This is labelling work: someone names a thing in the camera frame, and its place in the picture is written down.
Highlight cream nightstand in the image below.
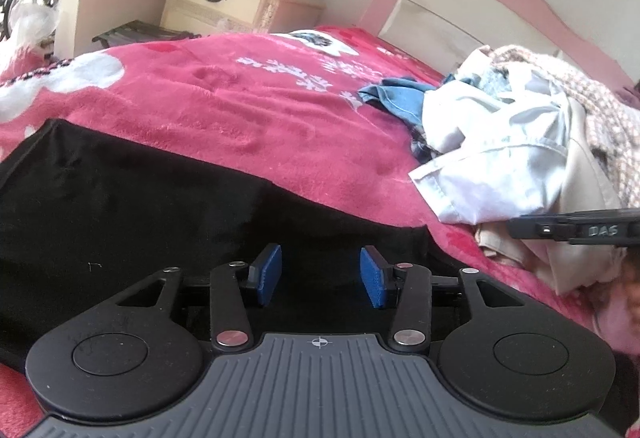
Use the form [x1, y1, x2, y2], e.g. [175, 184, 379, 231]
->
[160, 0, 324, 35]

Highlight pink white headboard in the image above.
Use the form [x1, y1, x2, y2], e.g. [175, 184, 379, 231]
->
[358, 0, 634, 88]

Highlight green folding stool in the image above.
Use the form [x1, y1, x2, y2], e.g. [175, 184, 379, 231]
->
[92, 20, 201, 48]

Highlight houndstooth knit garment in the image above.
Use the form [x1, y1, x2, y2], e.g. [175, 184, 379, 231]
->
[490, 45, 639, 209]

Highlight white grey shirt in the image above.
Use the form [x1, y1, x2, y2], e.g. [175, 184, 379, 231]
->
[409, 46, 570, 226]

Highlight blue garment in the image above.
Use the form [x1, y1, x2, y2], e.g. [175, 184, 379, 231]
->
[358, 78, 452, 126]

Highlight black smile t-shirt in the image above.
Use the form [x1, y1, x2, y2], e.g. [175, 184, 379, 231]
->
[1, 120, 454, 368]

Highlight beige trousers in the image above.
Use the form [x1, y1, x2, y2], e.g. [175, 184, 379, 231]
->
[475, 136, 625, 294]

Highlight operator right hand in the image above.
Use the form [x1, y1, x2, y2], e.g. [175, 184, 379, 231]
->
[590, 247, 639, 356]

